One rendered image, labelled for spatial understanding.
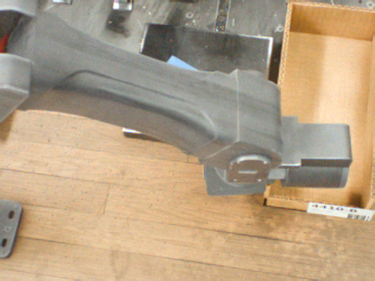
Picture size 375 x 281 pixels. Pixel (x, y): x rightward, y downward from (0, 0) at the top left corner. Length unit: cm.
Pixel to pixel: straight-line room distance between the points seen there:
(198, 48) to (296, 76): 13
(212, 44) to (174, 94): 40
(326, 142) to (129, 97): 22
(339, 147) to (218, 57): 31
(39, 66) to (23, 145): 44
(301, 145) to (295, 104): 27
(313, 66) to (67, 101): 49
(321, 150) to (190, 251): 26
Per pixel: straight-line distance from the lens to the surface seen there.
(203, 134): 59
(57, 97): 54
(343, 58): 98
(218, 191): 80
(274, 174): 69
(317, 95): 95
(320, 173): 70
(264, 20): 101
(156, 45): 97
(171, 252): 88
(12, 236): 90
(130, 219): 89
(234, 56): 95
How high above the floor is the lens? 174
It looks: 66 degrees down
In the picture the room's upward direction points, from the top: 5 degrees counter-clockwise
